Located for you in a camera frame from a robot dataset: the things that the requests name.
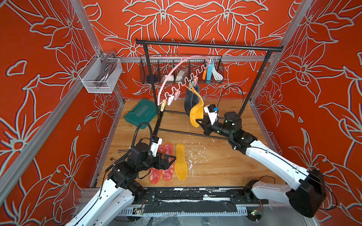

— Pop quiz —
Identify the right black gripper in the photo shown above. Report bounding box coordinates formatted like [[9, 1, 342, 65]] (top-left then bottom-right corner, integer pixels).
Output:
[[195, 118, 235, 141]]

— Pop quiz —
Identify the black garment rack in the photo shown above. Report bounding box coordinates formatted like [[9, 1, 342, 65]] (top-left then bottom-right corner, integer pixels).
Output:
[[135, 39, 284, 145]]

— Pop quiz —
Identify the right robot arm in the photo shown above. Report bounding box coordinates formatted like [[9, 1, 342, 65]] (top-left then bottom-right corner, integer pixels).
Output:
[[194, 112, 327, 218]]

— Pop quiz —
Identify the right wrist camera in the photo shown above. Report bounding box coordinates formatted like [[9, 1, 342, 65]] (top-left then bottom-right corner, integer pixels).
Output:
[[204, 104, 219, 125]]

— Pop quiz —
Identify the black wire basket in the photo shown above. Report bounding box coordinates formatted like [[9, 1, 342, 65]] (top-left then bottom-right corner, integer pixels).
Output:
[[139, 56, 224, 84]]

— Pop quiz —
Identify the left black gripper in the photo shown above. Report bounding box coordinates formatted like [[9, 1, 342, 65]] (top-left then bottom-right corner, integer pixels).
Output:
[[137, 150, 176, 172]]

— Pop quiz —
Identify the pink clip hanger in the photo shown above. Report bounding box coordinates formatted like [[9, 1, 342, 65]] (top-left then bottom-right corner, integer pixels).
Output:
[[155, 55, 215, 110]]

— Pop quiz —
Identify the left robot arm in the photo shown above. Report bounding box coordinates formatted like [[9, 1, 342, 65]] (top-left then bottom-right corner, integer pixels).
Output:
[[67, 122, 176, 226]]

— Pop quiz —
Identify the red patterned insole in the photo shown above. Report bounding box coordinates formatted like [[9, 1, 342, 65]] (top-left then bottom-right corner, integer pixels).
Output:
[[149, 146, 165, 185]]

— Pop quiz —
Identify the dark grey insole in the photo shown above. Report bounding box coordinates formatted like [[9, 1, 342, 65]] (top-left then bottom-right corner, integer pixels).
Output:
[[192, 84, 200, 102], [184, 89, 199, 116]]

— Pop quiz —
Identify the white mesh basket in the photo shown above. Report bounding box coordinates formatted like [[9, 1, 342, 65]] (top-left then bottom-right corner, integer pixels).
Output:
[[79, 49, 123, 94]]

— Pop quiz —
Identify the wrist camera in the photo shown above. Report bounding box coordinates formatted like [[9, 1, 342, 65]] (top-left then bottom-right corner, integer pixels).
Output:
[[204, 104, 219, 125], [150, 137, 162, 157]]

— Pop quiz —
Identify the blue box in basket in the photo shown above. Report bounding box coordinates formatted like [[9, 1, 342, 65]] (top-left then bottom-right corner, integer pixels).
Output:
[[205, 61, 214, 84]]

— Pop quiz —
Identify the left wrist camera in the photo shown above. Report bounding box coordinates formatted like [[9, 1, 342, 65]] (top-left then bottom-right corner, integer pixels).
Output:
[[150, 137, 162, 157]]

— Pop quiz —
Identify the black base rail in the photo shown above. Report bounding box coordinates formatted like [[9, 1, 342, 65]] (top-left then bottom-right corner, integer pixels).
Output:
[[117, 187, 269, 214]]

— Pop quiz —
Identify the white cable in basket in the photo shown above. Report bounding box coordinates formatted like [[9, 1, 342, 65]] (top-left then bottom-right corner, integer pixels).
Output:
[[212, 66, 224, 82]]

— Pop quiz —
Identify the green tool case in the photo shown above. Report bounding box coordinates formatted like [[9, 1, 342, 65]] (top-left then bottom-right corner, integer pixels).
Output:
[[124, 99, 157, 127]]

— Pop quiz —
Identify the yellow insole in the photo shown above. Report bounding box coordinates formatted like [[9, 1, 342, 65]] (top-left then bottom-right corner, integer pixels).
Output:
[[188, 88, 204, 128], [174, 144, 188, 180]]

